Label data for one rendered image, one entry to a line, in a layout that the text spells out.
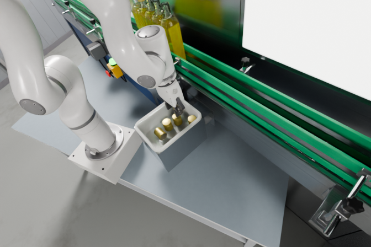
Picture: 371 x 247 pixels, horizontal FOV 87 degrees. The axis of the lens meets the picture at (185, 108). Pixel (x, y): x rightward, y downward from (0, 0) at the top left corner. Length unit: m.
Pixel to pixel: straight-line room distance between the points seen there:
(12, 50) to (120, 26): 0.32
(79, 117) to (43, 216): 1.46
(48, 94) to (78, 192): 1.45
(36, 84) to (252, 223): 0.84
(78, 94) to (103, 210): 1.23
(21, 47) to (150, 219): 1.39
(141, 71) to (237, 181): 0.62
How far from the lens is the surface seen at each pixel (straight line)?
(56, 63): 0.80
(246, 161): 0.93
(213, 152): 0.94
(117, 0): 0.51
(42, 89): 0.70
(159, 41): 0.53
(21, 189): 2.47
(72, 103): 0.84
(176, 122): 0.79
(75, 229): 1.96
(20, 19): 0.67
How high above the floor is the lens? 1.60
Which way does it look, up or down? 49 degrees down
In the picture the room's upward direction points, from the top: 15 degrees counter-clockwise
